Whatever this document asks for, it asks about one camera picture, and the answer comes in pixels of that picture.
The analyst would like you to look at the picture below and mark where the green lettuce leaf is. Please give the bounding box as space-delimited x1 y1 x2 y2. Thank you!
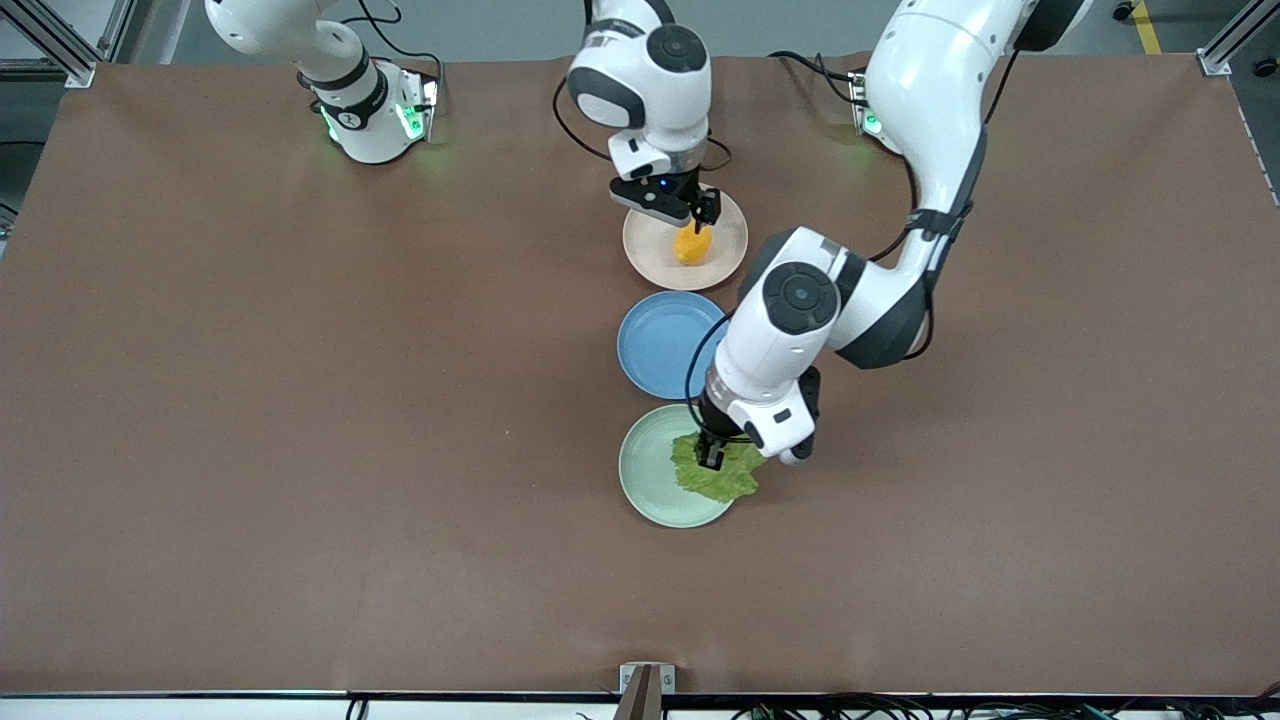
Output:
670 432 769 504

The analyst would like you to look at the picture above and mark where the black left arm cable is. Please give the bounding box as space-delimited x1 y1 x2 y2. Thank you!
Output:
684 150 939 443

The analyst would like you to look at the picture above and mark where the black left base cable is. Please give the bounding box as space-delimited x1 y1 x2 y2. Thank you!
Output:
768 50 869 107

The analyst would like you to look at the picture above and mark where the yellow lemon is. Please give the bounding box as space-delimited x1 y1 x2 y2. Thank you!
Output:
673 222 714 267

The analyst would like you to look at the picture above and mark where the pale green round plate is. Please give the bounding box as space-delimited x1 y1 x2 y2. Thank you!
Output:
617 404 747 529

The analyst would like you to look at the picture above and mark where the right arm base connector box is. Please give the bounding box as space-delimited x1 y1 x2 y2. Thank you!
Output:
395 68 441 143

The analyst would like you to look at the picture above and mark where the brown table mat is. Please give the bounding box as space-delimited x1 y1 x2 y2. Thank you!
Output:
0 52 1280 696

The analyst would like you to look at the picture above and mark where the metal bracket with post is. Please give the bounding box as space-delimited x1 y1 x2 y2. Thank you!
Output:
612 662 677 720

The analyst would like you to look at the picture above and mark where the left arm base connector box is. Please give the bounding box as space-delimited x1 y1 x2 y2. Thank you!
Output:
848 68 883 137

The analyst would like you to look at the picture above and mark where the blue round plate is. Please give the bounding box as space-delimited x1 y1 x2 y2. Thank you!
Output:
616 291 736 401

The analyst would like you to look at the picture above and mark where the black base cable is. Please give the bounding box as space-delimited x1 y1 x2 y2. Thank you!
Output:
768 50 869 107
340 0 447 96

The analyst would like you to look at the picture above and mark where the aluminium frame profile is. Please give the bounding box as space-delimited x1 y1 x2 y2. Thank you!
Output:
1195 0 1280 77
0 0 136 91

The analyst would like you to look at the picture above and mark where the beige round plate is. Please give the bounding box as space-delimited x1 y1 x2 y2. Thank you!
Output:
622 188 750 292

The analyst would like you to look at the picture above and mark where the black right base cable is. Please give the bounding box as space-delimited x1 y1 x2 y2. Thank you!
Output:
340 0 447 96

